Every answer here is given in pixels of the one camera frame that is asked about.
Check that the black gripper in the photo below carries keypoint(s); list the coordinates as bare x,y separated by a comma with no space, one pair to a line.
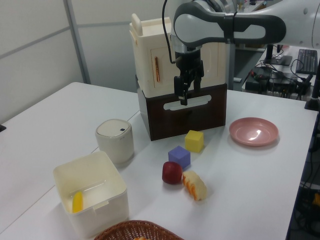
188,62

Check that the purple cube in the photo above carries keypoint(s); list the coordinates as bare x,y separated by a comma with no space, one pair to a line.
179,157

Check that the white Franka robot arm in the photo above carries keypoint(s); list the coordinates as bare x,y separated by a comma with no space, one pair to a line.
240,27

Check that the yellow cube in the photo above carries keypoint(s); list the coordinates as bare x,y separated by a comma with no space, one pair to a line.
193,141

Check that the pink plate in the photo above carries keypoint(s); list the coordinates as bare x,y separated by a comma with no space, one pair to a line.
253,131

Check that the dark brown drawer box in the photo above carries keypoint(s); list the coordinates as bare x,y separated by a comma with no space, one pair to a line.
190,117

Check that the cream plastic cabinet box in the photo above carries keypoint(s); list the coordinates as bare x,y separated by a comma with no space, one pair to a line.
150,57

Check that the black monitor stand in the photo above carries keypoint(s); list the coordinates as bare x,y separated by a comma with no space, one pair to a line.
275,58

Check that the red toy apple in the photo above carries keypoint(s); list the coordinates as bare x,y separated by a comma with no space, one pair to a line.
172,173

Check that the cream cylindrical lidded bin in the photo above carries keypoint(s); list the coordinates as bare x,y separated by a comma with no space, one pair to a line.
115,141

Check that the toy bread sandwich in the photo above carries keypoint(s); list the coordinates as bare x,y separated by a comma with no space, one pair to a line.
195,185

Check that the black keyboard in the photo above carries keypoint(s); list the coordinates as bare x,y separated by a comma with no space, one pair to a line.
307,61

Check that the black clamp pole base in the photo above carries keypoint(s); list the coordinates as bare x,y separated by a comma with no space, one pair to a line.
312,102

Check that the cream open square container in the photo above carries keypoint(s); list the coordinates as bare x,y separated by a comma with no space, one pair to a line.
100,197

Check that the brown wicker basket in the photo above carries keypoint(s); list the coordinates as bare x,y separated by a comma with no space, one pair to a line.
135,230

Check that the bread roll in basket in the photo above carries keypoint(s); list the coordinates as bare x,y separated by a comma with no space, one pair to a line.
140,238

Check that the yellow toy banana piece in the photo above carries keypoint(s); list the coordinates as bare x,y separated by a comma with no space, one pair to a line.
77,202

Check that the black flat object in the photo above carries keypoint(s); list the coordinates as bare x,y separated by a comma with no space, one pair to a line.
2,128

